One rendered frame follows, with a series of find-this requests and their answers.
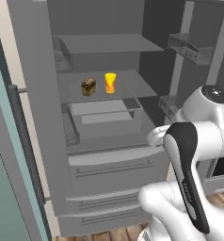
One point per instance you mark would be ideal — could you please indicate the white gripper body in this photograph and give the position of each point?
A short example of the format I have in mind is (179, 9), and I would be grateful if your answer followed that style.
(156, 135)

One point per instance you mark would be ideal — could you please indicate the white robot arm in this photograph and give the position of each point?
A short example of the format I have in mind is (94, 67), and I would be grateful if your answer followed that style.
(192, 135)

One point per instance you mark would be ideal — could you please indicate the grey fridge drawer front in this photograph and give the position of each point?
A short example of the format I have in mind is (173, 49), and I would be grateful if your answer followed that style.
(117, 169)
(104, 200)
(101, 222)

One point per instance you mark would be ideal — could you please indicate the grey fridge shelf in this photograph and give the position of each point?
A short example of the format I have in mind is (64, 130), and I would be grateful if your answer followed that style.
(107, 44)
(132, 86)

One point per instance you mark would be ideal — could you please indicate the grey fridge door with bins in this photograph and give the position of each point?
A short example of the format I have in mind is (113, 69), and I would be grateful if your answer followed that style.
(195, 19)

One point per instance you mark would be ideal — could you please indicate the grey fridge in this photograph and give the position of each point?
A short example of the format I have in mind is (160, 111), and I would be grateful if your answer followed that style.
(38, 94)

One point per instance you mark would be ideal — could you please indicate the teal grey fridge door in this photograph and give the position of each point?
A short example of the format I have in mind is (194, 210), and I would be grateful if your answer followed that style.
(4, 175)

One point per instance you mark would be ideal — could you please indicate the clear door bin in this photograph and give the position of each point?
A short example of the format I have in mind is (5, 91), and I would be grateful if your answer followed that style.
(170, 106)
(192, 48)

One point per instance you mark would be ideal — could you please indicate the yellow orange can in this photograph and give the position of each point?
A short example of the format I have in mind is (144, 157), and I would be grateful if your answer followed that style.
(110, 83)

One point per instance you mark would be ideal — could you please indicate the brown bread loaf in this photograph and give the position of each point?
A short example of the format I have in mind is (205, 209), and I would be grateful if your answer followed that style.
(88, 87)

